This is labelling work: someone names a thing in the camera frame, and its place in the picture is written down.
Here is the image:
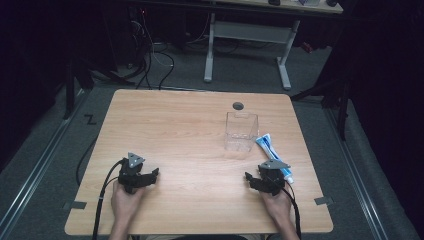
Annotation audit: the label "metal floor rail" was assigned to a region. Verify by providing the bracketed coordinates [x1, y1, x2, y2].
[324, 108, 390, 240]
[0, 88, 88, 236]

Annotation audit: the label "clear plastic container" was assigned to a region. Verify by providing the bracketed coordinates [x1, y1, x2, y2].
[224, 111, 260, 153]

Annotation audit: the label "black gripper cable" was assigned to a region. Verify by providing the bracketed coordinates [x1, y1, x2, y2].
[91, 159, 125, 240]
[281, 181, 303, 240]

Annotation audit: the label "person's left hand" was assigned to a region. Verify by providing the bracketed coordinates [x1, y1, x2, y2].
[110, 181, 146, 224]

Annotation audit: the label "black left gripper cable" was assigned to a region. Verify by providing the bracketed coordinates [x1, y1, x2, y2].
[91, 159, 125, 240]

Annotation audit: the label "black cable under table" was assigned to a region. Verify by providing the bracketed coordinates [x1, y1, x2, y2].
[75, 134, 100, 187]

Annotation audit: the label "person's right hand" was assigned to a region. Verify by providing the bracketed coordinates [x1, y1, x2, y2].
[259, 187, 295, 225]

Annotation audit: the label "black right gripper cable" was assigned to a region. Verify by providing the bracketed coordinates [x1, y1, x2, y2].
[281, 181, 303, 240]

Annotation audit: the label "dark computer tower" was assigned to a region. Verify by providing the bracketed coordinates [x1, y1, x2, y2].
[127, 5, 152, 69]

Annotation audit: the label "blue and white toothpaste tube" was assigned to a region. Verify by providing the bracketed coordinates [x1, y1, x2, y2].
[255, 133, 295, 185]

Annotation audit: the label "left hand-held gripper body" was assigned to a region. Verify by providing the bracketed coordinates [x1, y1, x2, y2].
[117, 152, 150, 195]

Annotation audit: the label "grey-legged background desk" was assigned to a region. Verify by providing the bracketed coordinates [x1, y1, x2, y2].
[202, 0, 344, 91]

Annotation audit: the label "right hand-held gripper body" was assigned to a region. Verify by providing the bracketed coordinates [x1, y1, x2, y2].
[256, 159, 291, 197]

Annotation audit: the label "black floor cables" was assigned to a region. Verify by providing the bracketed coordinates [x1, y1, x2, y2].
[131, 19, 176, 91]

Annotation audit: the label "black stand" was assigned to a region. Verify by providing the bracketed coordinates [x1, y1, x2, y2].
[62, 59, 95, 120]
[289, 78, 352, 142]

